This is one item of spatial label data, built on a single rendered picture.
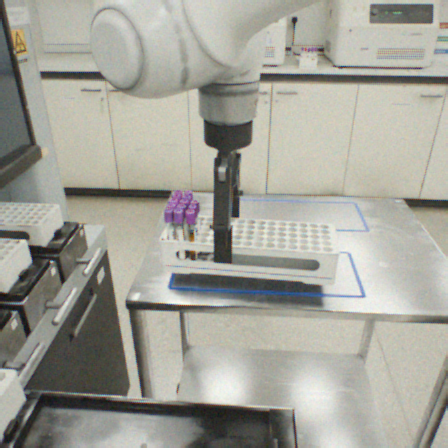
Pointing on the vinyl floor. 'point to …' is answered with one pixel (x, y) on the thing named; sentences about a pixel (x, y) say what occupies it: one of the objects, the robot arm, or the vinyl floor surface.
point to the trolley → (200, 370)
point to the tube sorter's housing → (37, 193)
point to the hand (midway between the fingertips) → (227, 234)
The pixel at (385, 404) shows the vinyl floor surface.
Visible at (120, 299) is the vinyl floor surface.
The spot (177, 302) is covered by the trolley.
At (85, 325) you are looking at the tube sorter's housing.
